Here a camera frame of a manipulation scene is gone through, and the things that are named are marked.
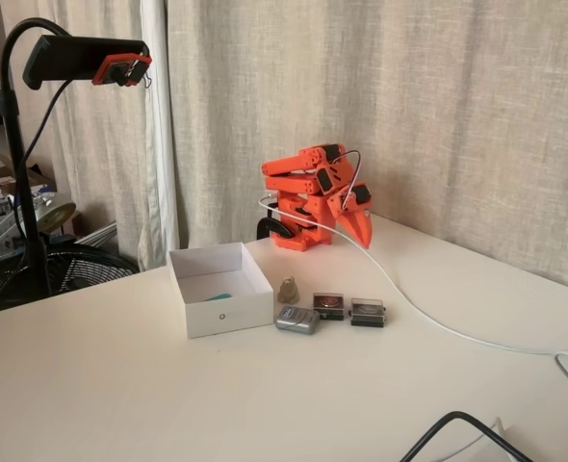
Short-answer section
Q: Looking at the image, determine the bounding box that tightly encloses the beige linen curtain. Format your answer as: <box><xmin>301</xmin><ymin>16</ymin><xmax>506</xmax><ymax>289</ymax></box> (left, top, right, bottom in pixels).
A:
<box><xmin>168</xmin><ymin>0</ymin><xmax>568</xmax><ymax>295</ymax></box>

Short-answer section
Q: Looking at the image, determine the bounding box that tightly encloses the thick black cable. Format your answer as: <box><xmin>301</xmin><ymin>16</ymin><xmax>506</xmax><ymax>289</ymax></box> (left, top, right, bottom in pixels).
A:
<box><xmin>399</xmin><ymin>410</ymin><xmax>535</xmax><ymax>462</ymax></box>

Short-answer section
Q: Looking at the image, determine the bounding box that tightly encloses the grey metal tin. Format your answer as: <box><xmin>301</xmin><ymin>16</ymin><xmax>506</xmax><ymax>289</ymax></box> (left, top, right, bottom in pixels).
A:
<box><xmin>273</xmin><ymin>304</ymin><xmax>322</xmax><ymax>334</ymax></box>

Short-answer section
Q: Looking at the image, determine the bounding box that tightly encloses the beige round lamp head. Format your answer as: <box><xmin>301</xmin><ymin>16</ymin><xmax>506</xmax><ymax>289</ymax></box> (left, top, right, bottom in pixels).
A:
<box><xmin>37</xmin><ymin>200</ymin><xmax>78</xmax><ymax>233</ymax></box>

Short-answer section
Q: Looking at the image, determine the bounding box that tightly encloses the black camera holder bar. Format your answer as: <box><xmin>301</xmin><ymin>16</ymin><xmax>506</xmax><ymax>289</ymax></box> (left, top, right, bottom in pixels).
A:
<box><xmin>22</xmin><ymin>35</ymin><xmax>150</xmax><ymax>91</ymax></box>

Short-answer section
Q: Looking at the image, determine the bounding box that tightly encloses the orange camera mount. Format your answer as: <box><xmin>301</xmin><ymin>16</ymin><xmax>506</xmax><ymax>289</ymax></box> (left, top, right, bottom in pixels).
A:
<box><xmin>90</xmin><ymin>54</ymin><xmax>153</xmax><ymax>89</ymax></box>

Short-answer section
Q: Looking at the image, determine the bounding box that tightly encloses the long white cable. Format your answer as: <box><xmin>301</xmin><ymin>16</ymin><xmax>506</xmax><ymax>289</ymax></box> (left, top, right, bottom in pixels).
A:
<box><xmin>258</xmin><ymin>192</ymin><xmax>568</xmax><ymax>367</ymax></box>

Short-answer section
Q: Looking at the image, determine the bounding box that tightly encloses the small beige bear figurine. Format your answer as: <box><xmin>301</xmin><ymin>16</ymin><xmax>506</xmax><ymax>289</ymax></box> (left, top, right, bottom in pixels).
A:
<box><xmin>277</xmin><ymin>272</ymin><xmax>300</xmax><ymax>304</ymax></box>

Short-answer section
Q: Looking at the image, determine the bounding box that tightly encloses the thin black camera cable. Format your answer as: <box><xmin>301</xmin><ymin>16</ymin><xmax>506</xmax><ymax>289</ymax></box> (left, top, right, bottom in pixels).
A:
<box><xmin>0</xmin><ymin>79</ymin><xmax>73</xmax><ymax>324</ymax></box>

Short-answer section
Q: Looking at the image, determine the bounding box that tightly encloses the black table clamp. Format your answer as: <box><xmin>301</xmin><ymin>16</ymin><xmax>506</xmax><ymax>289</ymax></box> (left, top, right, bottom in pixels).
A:
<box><xmin>256</xmin><ymin>217</ymin><xmax>295</xmax><ymax>241</ymax></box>

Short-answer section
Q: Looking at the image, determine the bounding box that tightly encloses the black gripper wire loop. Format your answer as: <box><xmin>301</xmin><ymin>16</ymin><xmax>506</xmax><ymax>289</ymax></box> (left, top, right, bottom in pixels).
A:
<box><xmin>334</xmin><ymin>149</ymin><xmax>365</xmax><ymax>213</ymax></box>

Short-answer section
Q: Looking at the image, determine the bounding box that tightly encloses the white cardboard box bin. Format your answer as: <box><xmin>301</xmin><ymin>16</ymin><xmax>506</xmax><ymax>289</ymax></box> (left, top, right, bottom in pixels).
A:
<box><xmin>168</xmin><ymin>242</ymin><xmax>274</xmax><ymax>340</ymax></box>

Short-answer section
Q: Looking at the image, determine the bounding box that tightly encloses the black gooseneck stand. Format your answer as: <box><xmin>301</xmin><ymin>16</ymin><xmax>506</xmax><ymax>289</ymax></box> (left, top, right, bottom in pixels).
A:
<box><xmin>0</xmin><ymin>17</ymin><xmax>73</xmax><ymax>299</ymax></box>

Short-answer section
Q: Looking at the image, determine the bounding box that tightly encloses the black floor fan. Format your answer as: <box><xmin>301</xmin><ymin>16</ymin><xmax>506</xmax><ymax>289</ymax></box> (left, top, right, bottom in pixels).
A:
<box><xmin>42</xmin><ymin>243</ymin><xmax>141</xmax><ymax>295</ymax></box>

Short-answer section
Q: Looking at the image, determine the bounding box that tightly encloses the small black clear-lid case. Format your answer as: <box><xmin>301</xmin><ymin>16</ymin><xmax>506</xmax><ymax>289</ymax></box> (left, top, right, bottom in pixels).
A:
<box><xmin>349</xmin><ymin>296</ymin><xmax>387</xmax><ymax>329</ymax></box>
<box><xmin>311</xmin><ymin>292</ymin><xmax>347</xmax><ymax>322</ymax></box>

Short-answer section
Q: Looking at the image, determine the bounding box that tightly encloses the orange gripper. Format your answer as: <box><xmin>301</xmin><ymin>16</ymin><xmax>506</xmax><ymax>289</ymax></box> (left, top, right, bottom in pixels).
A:
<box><xmin>325</xmin><ymin>180</ymin><xmax>375</xmax><ymax>250</ymax></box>

